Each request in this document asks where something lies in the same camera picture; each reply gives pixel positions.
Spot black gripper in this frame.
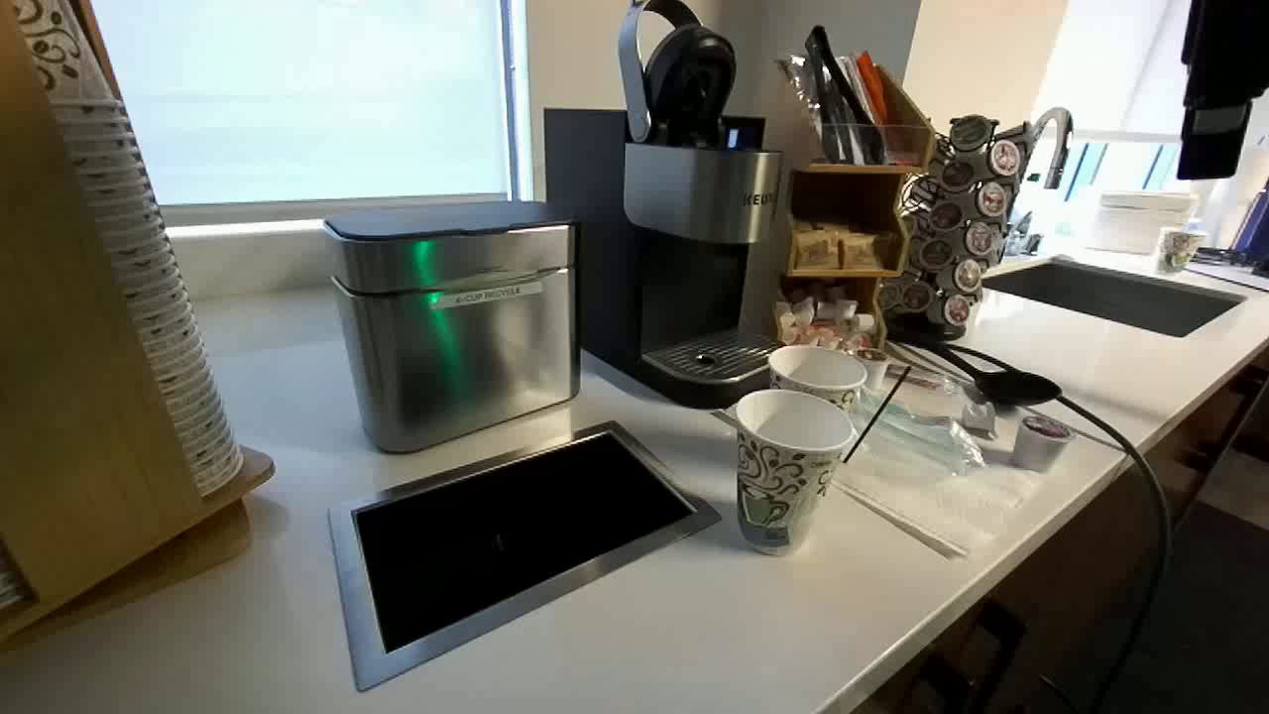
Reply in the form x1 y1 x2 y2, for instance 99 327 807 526
1176 0 1269 181

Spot patterned paper cup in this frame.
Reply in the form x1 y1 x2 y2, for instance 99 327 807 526
764 339 873 412
729 386 860 555

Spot wooden cup dispenser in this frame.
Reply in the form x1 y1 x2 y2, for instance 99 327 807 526
0 0 276 651

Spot chrome faucet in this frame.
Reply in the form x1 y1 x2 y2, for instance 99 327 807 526
1028 103 1077 194

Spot small patterned mug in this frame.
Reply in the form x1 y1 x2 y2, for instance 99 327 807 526
1152 216 1208 279

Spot dark sink basin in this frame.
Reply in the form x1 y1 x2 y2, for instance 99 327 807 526
982 255 1250 339

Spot coffee pod carousel rack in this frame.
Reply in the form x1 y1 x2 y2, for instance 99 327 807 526
881 111 1040 346

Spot orange packets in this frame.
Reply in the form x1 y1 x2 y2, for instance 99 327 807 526
847 48 926 133

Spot black plastic spoon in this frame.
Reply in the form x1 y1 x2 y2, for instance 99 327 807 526
883 338 1068 412

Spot black tongs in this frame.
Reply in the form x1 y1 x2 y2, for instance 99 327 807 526
799 19 888 166

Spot wooden condiment organizer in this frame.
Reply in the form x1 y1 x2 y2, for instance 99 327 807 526
770 52 938 355

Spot brown sugar packets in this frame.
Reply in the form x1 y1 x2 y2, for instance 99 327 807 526
789 223 883 272

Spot pile of creamer cups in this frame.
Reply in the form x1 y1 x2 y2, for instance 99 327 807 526
770 290 883 355

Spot clear zip bag green seal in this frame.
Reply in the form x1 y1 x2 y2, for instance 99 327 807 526
847 382 990 474

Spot black stir stick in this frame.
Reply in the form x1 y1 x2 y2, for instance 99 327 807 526
840 363 914 468

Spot white paper towel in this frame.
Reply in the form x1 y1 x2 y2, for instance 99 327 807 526
836 382 1053 563

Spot black silver coffee machine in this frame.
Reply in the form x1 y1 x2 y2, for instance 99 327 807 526
542 0 785 412

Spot under counter cabinet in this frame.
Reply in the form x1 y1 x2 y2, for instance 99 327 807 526
843 353 1269 714

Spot stainless steel bin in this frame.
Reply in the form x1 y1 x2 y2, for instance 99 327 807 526
316 197 584 454

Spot bright window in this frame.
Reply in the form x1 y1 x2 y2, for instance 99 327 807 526
88 0 523 208

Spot steel counter trash chute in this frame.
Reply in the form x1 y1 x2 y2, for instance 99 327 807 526
323 417 724 698

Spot stack of paper cups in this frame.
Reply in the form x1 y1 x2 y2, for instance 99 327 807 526
6 0 251 505

